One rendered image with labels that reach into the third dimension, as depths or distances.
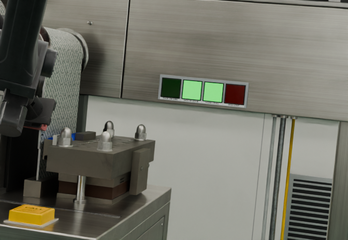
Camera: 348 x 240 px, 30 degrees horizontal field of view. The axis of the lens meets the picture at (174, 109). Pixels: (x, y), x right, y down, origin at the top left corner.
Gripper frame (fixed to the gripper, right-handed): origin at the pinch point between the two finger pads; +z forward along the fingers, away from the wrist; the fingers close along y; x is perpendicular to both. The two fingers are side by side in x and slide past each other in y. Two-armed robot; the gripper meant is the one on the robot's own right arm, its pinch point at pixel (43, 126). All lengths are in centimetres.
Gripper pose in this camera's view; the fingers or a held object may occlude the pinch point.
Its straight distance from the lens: 160.5
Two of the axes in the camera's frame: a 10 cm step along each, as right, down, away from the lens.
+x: 1.9, -8.7, 4.5
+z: 1.3, 4.8, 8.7
